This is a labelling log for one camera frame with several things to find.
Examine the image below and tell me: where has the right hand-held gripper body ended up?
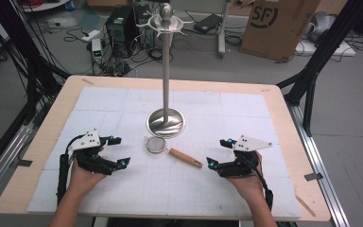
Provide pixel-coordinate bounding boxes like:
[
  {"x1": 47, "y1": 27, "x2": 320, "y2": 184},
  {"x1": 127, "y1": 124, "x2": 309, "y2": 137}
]
[{"x1": 216, "y1": 134, "x2": 273, "y2": 178}]

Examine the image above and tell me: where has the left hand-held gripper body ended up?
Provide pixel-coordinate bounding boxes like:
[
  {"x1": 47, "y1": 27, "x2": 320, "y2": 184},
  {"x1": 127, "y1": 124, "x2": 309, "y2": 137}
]
[{"x1": 67, "y1": 128, "x2": 115, "y2": 176}]

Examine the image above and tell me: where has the person's left hand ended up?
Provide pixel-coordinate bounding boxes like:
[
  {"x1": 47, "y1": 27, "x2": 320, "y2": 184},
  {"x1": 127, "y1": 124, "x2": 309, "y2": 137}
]
[{"x1": 67, "y1": 146, "x2": 108, "y2": 197}]

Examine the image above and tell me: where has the person's right hand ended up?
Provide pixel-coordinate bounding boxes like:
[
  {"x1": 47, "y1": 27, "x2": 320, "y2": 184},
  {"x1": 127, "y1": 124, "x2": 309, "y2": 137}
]
[{"x1": 226, "y1": 150, "x2": 267, "y2": 203}]

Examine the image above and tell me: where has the white gridded mat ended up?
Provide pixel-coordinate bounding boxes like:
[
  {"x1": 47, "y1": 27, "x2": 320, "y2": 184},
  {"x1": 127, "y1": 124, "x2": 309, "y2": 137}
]
[{"x1": 26, "y1": 86, "x2": 303, "y2": 221}]

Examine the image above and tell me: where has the black tape piece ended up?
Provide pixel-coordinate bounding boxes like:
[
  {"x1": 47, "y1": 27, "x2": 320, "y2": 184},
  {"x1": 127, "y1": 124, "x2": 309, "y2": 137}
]
[
  {"x1": 303, "y1": 172, "x2": 324, "y2": 183},
  {"x1": 15, "y1": 159, "x2": 34, "y2": 168}
]

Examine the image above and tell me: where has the metal utensil stand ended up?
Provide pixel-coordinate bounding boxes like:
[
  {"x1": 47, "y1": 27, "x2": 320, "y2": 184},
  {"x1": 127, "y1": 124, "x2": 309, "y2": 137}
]
[{"x1": 136, "y1": 2, "x2": 195, "y2": 140}]

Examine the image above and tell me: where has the thin wooden strip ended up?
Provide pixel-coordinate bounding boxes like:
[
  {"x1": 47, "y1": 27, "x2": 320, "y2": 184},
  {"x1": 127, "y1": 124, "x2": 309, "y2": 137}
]
[{"x1": 295, "y1": 194, "x2": 318, "y2": 218}]

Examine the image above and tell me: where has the small device with green display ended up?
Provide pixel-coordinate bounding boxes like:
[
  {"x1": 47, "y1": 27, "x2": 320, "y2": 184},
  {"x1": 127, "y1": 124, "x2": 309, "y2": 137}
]
[{"x1": 91, "y1": 38, "x2": 105, "y2": 64}]

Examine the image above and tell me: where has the white power strip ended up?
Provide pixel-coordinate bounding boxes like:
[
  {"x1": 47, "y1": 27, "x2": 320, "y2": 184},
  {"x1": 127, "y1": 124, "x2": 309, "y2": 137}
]
[{"x1": 80, "y1": 28, "x2": 102, "y2": 44}]

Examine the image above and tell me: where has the black computer tower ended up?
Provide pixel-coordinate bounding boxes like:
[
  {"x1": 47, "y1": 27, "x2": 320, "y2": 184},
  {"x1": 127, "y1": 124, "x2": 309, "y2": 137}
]
[{"x1": 105, "y1": 4, "x2": 140, "y2": 60}]

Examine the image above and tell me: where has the white stand pole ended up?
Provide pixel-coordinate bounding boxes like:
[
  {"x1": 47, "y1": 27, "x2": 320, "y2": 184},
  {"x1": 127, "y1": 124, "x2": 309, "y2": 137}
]
[{"x1": 216, "y1": 0, "x2": 233, "y2": 60}]

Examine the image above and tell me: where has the brown cardboard box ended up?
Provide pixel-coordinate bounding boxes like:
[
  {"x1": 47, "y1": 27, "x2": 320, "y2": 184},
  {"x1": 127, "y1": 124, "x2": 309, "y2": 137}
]
[{"x1": 239, "y1": 0, "x2": 321, "y2": 62}]

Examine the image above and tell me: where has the white flat board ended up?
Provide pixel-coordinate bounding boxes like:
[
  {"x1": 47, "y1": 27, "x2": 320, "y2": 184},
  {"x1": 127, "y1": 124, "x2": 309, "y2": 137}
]
[{"x1": 294, "y1": 38, "x2": 357, "y2": 58}]

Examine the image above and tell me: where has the flat black case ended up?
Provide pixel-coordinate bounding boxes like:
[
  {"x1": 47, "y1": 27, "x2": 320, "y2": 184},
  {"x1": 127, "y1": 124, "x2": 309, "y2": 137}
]
[{"x1": 193, "y1": 13, "x2": 224, "y2": 35}]

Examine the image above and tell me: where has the grey rounded device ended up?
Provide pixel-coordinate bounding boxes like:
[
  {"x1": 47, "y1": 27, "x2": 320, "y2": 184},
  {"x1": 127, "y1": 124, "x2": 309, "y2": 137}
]
[{"x1": 307, "y1": 10, "x2": 337, "y2": 43}]

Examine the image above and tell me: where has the wooden-handled mesh strainer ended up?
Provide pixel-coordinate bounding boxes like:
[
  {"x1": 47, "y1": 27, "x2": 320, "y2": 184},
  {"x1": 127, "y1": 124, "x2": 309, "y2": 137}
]
[{"x1": 145, "y1": 135, "x2": 204, "y2": 169}]

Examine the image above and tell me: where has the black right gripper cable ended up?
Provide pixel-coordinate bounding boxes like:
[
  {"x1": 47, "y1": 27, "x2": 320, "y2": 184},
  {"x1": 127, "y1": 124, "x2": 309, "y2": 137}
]
[{"x1": 245, "y1": 156, "x2": 274, "y2": 212}]

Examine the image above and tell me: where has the aluminium rail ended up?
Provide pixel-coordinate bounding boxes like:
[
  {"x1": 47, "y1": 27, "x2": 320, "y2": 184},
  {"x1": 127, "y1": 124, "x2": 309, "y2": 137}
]
[
  {"x1": 285, "y1": 101, "x2": 352, "y2": 227},
  {"x1": 0, "y1": 103, "x2": 50, "y2": 209}
]

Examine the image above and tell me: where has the black metal frame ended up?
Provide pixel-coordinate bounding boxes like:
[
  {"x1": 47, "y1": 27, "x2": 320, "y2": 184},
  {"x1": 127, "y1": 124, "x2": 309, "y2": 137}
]
[
  {"x1": 275, "y1": 0, "x2": 363, "y2": 138},
  {"x1": 0, "y1": 0, "x2": 72, "y2": 183}
]

